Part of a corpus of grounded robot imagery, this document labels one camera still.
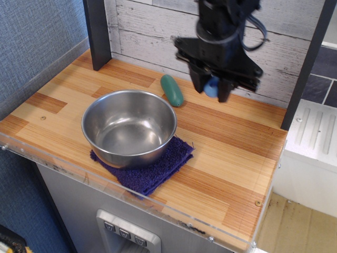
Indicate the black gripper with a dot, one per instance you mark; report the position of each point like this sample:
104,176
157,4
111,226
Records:
223,57

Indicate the blue and grey spoon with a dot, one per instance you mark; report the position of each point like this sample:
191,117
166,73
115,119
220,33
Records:
211,87

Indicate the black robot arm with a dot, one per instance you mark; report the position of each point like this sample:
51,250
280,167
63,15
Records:
220,17

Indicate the stainless steel bowl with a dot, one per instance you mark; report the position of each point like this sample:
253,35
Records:
129,128

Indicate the green oblong toy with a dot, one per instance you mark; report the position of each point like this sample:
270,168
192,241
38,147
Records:
171,90

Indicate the white ridged appliance top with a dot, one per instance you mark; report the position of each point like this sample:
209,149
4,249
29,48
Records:
312,135

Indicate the purple folded cloth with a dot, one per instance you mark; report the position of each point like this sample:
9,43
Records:
145,180

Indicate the clear acrylic edge guard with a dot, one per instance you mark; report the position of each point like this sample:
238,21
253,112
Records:
219,201

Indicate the silver dispenser panel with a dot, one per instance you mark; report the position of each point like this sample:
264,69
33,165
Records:
119,235

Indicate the yellow and black object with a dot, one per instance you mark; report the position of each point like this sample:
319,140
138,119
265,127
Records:
13,244

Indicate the dark grey right post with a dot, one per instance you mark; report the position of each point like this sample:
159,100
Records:
317,39

